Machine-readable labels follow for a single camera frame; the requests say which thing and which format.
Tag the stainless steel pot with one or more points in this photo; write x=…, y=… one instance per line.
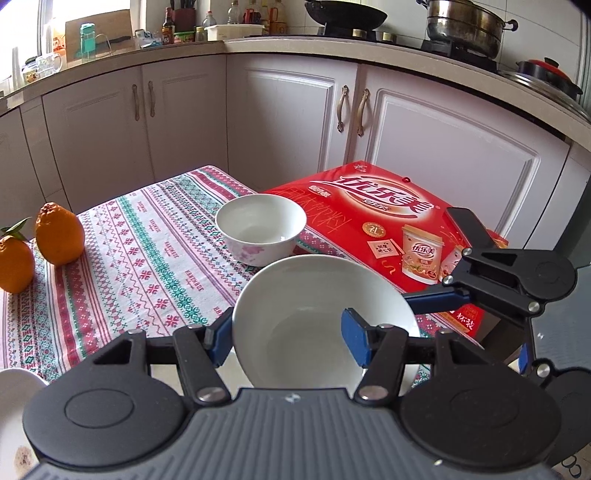
x=461, y=23

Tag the teal water bottle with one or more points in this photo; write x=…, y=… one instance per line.
x=87, y=41

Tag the blue and white packet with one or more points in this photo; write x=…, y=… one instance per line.
x=147, y=39

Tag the dark sauce bottle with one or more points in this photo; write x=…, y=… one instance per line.
x=168, y=27

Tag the dark knife block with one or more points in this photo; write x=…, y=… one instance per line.
x=183, y=14

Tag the wooden cutting board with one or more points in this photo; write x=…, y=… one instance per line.
x=111, y=25

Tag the black pot with red lid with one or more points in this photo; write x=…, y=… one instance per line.
x=545, y=69

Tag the clear condiment bottle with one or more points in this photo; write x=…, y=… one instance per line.
x=234, y=11
x=210, y=19

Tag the steel pot lid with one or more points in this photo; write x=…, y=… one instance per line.
x=558, y=104

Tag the red printed carton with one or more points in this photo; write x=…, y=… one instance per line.
x=369, y=207

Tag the white kitchen cabinet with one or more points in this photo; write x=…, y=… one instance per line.
x=286, y=129

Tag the plain white bowl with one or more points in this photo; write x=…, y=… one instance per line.
x=318, y=295

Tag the black wok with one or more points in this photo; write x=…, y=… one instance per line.
x=346, y=14

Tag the white fruit-print plate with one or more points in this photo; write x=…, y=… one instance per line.
x=14, y=415

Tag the white bowl with pink flowers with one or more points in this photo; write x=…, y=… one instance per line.
x=258, y=221

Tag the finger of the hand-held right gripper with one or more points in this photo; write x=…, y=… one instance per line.
x=524, y=360
x=434, y=301

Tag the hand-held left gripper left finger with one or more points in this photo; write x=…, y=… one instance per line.
x=221, y=336

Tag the beige kitchen countertop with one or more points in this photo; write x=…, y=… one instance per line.
x=277, y=44

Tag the orange with green leaves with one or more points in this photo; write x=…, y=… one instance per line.
x=14, y=265

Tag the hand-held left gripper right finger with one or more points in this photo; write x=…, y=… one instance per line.
x=355, y=339

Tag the white plastic tub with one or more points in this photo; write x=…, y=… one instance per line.
x=235, y=31

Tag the bumpy orange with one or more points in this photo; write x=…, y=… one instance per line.
x=60, y=235

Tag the patterned tablecloth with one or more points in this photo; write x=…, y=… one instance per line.
x=152, y=258

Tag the black gas stove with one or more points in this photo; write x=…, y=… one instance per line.
x=461, y=53

